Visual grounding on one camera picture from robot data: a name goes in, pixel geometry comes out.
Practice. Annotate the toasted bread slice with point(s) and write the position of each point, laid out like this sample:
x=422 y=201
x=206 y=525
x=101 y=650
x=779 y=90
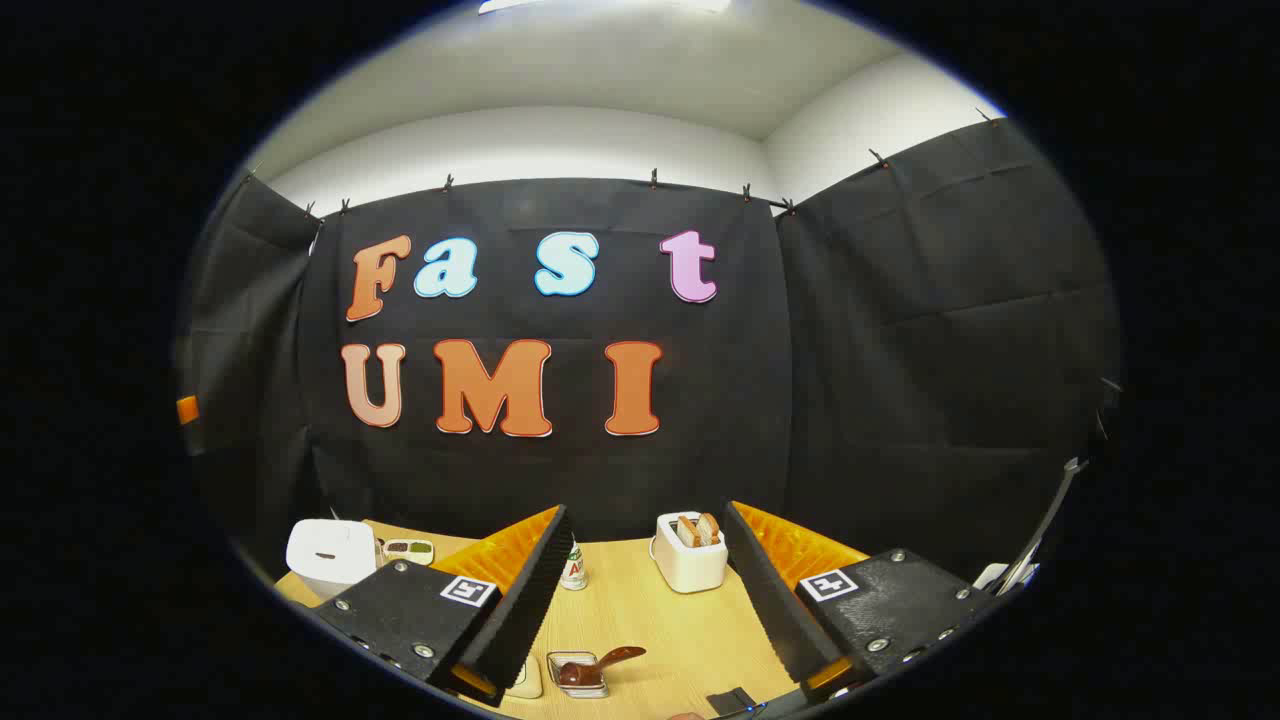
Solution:
x=688 y=531
x=709 y=528

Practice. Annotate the brown wooden spoon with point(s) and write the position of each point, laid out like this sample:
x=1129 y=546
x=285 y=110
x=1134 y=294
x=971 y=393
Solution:
x=600 y=665

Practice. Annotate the white rice cooker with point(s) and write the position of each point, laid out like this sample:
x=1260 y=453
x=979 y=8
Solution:
x=330 y=555

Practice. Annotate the white divided condiment tray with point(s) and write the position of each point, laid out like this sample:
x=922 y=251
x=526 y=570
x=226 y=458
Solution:
x=408 y=551

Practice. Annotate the small black pad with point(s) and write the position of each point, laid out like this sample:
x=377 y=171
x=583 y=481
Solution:
x=732 y=701

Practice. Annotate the black backdrop cloth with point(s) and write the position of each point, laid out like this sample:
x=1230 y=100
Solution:
x=800 y=400

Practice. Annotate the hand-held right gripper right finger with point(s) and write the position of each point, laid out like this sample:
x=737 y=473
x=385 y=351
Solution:
x=770 y=600

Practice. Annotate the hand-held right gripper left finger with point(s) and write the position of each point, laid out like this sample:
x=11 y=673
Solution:
x=520 y=610

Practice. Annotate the white toaster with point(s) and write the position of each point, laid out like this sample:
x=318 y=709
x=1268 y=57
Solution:
x=690 y=565

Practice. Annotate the white drink bottle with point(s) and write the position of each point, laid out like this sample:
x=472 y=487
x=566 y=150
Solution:
x=573 y=572

